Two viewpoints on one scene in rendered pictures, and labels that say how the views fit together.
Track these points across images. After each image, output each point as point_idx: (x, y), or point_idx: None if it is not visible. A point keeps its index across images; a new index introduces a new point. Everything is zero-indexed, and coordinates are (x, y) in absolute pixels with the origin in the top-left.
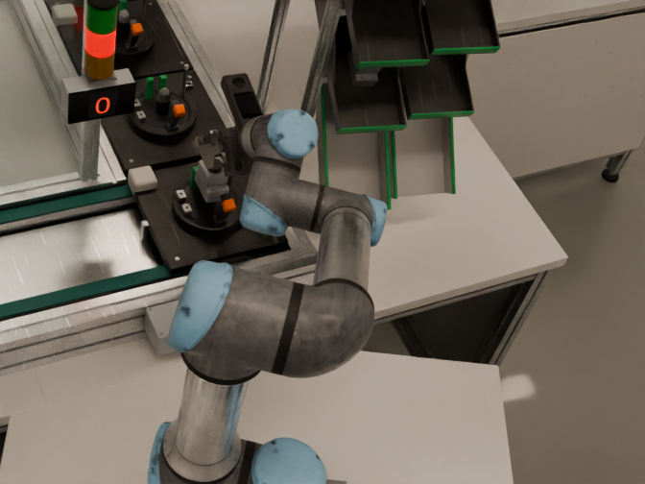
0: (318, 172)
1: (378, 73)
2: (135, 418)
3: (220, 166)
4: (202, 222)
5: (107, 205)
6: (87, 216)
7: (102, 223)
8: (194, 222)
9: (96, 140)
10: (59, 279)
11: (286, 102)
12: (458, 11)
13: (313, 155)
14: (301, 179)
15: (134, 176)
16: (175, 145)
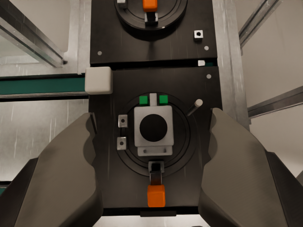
0: (288, 83)
1: None
2: None
3: (159, 135)
4: (136, 161)
5: (72, 94)
6: (58, 97)
7: (66, 108)
8: (127, 160)
9: (17, 34)
10: (7, 162)
11: (283, 1)
12: None
13: (290, 63)
14: (269, 87)
15: (87, 78)
16: (151, 42)
